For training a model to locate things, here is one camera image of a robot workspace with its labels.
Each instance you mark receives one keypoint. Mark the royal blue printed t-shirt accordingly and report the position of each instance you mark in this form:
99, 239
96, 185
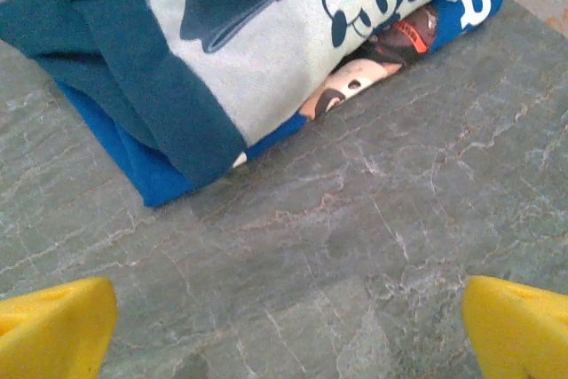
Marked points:
151, 179

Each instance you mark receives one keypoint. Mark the teal cartoon print t-shirt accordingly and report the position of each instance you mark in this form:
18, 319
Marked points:
133, 86

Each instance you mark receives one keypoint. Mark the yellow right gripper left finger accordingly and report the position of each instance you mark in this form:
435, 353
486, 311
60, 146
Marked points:
53, 330

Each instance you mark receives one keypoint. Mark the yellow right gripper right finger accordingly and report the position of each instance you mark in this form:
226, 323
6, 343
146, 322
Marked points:
519, 334

